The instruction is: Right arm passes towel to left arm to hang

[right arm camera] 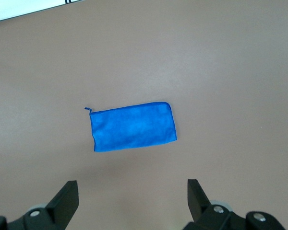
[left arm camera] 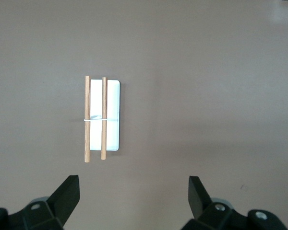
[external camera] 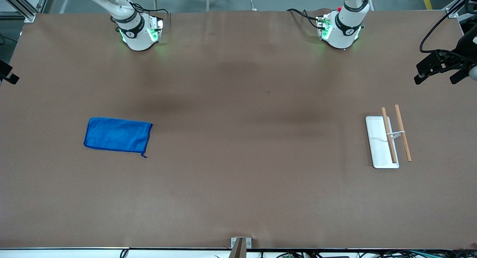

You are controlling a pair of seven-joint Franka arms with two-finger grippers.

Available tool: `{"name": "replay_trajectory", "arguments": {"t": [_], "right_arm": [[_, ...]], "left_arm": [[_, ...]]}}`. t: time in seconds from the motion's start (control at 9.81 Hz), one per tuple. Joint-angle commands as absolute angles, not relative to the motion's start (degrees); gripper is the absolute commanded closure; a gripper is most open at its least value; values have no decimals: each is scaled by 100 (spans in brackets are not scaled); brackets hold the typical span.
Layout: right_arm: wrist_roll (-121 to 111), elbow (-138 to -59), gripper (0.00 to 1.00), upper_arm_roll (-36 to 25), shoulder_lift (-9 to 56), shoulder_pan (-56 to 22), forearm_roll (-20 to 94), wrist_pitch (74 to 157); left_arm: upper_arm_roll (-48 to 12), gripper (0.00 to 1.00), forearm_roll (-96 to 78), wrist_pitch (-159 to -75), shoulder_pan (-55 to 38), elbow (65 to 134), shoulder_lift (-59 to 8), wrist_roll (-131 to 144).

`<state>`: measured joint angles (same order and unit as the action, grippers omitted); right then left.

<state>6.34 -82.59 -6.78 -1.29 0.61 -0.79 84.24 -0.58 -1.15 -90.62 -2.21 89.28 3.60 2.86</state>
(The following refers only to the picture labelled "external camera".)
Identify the chair base with casters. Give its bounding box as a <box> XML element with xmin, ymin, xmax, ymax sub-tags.
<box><xmin>153</xmin><ymin>0</ymin><xmax>228</xmax><ymax>12</ymax></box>

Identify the white table edge rail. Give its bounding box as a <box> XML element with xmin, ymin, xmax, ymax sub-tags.
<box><xmin>0</xmin><ymin>248</ymin><xmax>231</xmax><ymax>258</ymax></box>

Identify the white rack with wooden bars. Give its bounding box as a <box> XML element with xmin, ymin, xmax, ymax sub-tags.
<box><xmin>365</xmin><ymin>104</ymin><xmax>413</xmax><ymax>169</ymax></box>

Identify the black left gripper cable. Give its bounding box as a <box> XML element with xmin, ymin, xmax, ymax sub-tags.
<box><xmin>419</xmin><ymin>0</ymin><xmax>477</xmax><ymax>53</ymax></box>

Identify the black left arm base cable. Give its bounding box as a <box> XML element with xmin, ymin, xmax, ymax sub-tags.
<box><xmin>286</xmin><ymin>7</ymin><xmax>325</xmax><ymax>29</ymax></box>

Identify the cable bundle below table edge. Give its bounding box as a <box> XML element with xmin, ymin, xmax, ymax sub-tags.
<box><xmin>261</xmin><ymin>249</ymin><xmax>477</xmax><ymax>258</ymax></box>

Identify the aluminium frame profile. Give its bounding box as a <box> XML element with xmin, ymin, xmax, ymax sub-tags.
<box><xmin>0</xmin><ymin>0</ymin><xmax>51</xmax><ymax>23</ymax></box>
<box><xmin>446</xmin><ymin>0</ymin><xmax>477</xmax><ymax>19</ymax></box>

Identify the black right arm base cable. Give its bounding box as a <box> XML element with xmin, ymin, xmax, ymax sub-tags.
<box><xmin>110</xmin><ymin>0</ymin><xmax>172</xmax><ymax>27</ymax></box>

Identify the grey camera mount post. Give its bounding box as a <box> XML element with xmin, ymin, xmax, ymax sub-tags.
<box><xmin>228</xmin><ymin>237</ymin><xmax>252</xmax><ymax>258</ymax></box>

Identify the blue microfibre towel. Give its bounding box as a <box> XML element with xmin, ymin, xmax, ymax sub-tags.
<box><xmin>83</xmin><ymin>117</ymin><xmax>154</xmax><ymax>158</ymax></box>

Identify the black arm base cable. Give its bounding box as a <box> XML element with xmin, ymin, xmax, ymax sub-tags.
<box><xmin>110</xmin><ymin>0</ymin><xmax>172</xmax><ymax>27</ymax></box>
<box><xmin>286</xmin><ymin>7</ymin><xmax>325</xmax><ymax>29</ymax></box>

